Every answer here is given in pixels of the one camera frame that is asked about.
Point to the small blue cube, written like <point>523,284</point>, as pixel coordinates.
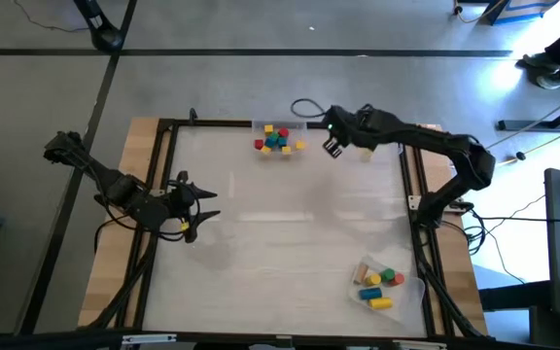
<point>269,143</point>
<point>282,142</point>

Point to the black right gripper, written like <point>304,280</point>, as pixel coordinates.
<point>340,126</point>

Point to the small red cube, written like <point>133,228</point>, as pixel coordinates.
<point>283,132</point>
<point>259,144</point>

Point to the white metal bracket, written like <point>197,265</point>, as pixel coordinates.
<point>414,202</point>

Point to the black floor bar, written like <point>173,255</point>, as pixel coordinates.
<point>100,97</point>
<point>260,52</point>

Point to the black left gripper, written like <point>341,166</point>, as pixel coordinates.
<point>183,206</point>

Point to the black stand base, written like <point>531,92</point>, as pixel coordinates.
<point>105,36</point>

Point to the black frame clamp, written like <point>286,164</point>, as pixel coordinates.
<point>193,115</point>

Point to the black aluminium table frame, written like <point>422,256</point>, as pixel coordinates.
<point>241,124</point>

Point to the white mounting plate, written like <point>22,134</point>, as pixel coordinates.
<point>149,339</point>

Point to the small green cube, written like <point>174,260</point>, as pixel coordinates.
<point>273,136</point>

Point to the yellow label tag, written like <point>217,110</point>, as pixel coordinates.
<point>184,226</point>

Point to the blue box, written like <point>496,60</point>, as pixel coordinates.
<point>523,10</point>

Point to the tan wooden block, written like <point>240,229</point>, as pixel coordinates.
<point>360,273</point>

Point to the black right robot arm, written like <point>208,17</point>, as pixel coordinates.
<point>445,143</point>

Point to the person's shoe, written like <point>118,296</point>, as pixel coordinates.
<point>559,63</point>

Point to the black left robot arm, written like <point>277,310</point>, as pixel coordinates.
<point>115,187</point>

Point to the small yellow cube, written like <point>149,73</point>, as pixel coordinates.
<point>266,150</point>
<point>300,144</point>
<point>269,129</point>
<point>286,150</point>

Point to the red cylinder block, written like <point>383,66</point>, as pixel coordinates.
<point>397,279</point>

